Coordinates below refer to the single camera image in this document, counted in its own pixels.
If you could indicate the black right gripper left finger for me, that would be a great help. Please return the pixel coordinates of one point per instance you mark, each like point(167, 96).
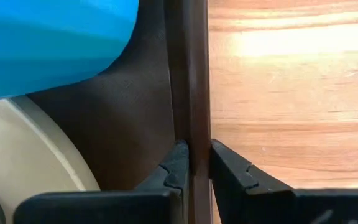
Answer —
point(120, 208)

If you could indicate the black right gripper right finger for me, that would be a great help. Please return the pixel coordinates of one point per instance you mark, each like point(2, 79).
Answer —
point(259, 205)

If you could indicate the brown plastic tray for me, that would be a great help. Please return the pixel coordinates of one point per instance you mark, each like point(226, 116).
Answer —
point(135, 109)

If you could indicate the cream plate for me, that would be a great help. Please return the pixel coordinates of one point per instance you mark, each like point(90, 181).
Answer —
point(26, 149)

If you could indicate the blue cup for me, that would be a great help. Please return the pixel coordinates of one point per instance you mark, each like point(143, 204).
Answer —
point(42, 46)

